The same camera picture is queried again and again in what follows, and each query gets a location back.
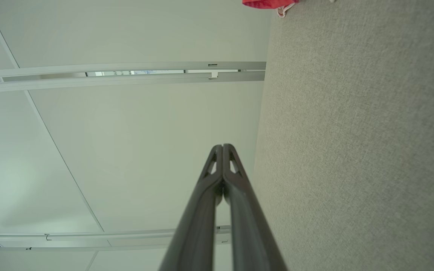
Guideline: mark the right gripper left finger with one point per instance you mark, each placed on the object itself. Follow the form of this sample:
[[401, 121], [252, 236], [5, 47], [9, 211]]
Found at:
[[194, 233]]

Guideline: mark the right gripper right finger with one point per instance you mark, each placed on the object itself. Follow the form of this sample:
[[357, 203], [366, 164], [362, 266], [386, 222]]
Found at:
[[251, 241]]

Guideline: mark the red Bulls 23 shorts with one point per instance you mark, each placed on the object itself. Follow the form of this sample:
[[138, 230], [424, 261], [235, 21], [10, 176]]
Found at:
[[266, 3]]

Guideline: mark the pale grey partition rail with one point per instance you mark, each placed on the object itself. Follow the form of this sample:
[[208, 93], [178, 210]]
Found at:
[[126, 81], [89, 237]]

